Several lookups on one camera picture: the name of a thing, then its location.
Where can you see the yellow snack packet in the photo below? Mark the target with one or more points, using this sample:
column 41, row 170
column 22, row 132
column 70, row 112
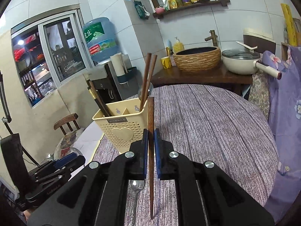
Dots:
column 169, row 2

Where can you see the beige plastic utensil basket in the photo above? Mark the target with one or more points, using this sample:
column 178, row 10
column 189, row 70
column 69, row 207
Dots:
column 117, row 131

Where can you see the woven brown wash basin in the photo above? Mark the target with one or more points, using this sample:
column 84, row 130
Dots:
column 197, row 60

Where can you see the green hanging packet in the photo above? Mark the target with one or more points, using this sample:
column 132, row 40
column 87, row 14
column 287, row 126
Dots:
column 141, row 9

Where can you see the sliding glass window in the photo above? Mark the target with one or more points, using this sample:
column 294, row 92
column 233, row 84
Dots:
column 58, row 58

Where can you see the yellow soap bottle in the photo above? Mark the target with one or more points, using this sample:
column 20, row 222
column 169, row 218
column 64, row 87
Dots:
column 178, row 46

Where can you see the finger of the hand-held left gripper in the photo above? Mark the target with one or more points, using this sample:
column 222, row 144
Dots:
column 68, row 159
column 54, row 177

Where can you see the purple floral cloth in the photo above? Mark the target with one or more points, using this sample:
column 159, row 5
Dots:
column 287, row 122

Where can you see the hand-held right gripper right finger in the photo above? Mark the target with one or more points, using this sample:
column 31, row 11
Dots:
column 157, row 155

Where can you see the brass faucet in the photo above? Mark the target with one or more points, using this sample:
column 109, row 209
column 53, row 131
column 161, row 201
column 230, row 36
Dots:
column 214, row 38

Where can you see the yellow cup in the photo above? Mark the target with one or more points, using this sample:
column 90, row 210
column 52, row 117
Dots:
column 166, row 63

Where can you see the dark wooden counter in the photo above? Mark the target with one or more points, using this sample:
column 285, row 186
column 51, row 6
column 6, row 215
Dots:
column 199, row 77

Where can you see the water dispenser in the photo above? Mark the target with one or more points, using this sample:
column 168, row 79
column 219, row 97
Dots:
column 103, row 84

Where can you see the white brown rice cooker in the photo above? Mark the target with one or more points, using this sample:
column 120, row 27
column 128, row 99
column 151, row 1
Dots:
column 258, row 41

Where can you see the pink cup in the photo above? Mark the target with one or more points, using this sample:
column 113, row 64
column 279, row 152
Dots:
column 159, row 10

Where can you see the brown wooden chopstick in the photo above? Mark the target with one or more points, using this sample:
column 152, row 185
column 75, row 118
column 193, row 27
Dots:
column 151, row 113

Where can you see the wooden chair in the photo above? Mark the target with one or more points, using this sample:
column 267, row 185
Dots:
column 65, row 120

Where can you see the yellow board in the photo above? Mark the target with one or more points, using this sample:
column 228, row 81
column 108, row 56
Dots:
column 288, row 23

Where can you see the white pan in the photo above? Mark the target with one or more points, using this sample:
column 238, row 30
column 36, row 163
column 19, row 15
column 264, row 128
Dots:
column 237, row 66

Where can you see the small metal spoon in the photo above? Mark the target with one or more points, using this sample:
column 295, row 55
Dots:
column 136, row 186

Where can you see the beige paisley cloth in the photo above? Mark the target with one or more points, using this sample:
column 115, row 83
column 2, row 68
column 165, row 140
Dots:
column 258, row 94

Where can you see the dark chopstick gold band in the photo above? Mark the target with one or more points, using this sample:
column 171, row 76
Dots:
column 98, row 100
column 95, row 103

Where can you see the wooden framed mirror shelf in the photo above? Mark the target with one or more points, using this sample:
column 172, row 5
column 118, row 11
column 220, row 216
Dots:
column 223, row 1

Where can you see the blue water jug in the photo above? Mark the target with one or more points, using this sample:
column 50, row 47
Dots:
column 100, row 40

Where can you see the glass pan lid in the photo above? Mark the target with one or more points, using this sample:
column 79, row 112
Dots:
column 237, row 54

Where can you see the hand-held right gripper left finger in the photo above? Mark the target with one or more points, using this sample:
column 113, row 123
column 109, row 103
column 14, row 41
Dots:
column 145, row 150

